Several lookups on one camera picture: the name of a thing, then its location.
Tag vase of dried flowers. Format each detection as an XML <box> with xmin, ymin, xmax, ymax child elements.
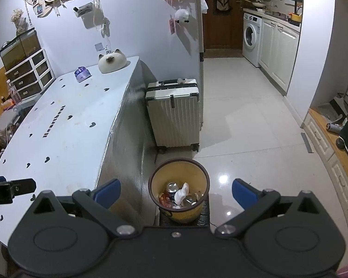
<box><xmin>11</xmin><ymin>9</ymin><xmax>28</xmax><ymax>34</ymax></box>

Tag red shiny packet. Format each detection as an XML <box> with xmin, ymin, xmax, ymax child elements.
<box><xmin>158</xmin><ymin>193</ymin><xmax>171</xmax><ymax>208</ymax></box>

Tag white kitchen cabinets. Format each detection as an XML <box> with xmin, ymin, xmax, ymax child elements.
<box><xmin>258</xmin><ymin>17</ymin><xmax>301</xmax><ymax>97</ymax></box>

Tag glass tank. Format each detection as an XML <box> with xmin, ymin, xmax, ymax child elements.
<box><xmin>0</xmin><ymin>27</ymin><xmax>42</xmax><ymax>70</ymax></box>

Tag yellow pot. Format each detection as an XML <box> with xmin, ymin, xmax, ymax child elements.
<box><xmin>288</xmin><ymin>6</ymin><xmax>304</xmax><ymax>25</ymax></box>

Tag white wall storage box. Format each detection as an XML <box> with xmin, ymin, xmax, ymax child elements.
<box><xmin>73</xmin><ymin>2</ymin><xmax>94</xmax><ymax>18</ymax></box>

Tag orange small box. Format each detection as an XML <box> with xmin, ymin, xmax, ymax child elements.
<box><xmin>1</xmin><ymin>95</ymin><xmax>15</xmax><ymax>109</ymax></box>

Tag white ribbed suitcase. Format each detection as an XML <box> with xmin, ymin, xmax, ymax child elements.
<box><xmin>145</xmin><ymin>78</ymin><xmax>202</xmax><ymax>155</ymax></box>

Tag clear water bottle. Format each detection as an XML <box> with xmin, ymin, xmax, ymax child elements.
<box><xmin>6</xmin><ymin>79</ymin><xmax>20</xmax><ymax>105</ymax></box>

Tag white hanging ribbon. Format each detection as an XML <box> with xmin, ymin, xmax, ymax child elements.
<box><xmin>90</xmin><ymin>0</ymin><xmax>111</xmax><ymax>37</ymax></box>

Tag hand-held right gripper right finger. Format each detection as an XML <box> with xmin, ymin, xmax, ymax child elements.
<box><xmin>215</xmin><ymin>179</ymin><xmax>323</xmax><ymax>237</ymax></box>

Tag white table with silver sides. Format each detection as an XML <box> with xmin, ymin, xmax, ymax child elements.
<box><xmin>0</xmin><ymin>56</ymin><xmax>152</xmax><ymax>257</ymax></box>

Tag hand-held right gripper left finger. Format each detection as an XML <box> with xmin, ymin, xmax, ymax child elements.
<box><xmin>30</xmin><ymin>179</ymin><xmax>140</xmax><ymax>237</ymax></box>

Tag white cat face ornament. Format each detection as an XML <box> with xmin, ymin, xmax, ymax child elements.
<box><xmin>97</xmin><ymin>49</ymin><xmax>127</xmax><ymax>74</ymax></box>

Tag white flat device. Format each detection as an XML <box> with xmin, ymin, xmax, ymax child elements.
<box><xmin>0</xmin><ymin>111</ymin><xmax>21</xmax><ymax>131</ymax></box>

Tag white washing machine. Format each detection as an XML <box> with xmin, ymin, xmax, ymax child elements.
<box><xmin>242</xmin><ymin>12</ymin><xmax>263</xmax><ymax>68</ymax></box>

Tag white drawer cabinet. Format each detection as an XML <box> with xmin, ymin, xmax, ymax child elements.
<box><xmin>4</xmin><ymin>49</ymin><xmax>56</xmax><ymax>101</ymax></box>

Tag yellow bin with maroon rim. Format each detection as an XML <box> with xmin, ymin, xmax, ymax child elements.
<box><xmin>148</xmin><ymin>158</ymin><xmax>209</xmax><ymax>224</ymax></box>

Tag knotted white plastic bag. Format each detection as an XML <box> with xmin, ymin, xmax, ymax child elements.
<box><xmin>174</xmin><ymin>182</ymin><xmax>190</xmax><ymax>208</ymax></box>

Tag white low cabinet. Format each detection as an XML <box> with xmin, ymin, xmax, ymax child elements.
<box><xmin>301</xmin><ymin>107</ymin><xmax>348</xmax><ymax>267</ymax></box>

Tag blue tissue pack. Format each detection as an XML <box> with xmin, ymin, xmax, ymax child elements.
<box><xmin>74</xmin><ymin>66</ymin><xmax>91</xmax><ymax>83</ymax></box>

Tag soda can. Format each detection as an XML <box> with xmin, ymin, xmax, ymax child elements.
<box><xmin>165</xmin><ymin>182</ymin><xmax>179</xmax><ymax>201</ymax></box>

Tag white plush sheep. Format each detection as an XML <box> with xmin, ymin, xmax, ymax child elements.
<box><xmin>174</xmin><ymin>9</ymin><xmax>190</xmax><ymax>24</ymax></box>

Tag silver spray can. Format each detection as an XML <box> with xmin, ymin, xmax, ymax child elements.
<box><xmin>325</xmin><ymin>122</ymin><xmax>343</xmax><ymax>133</ymax></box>

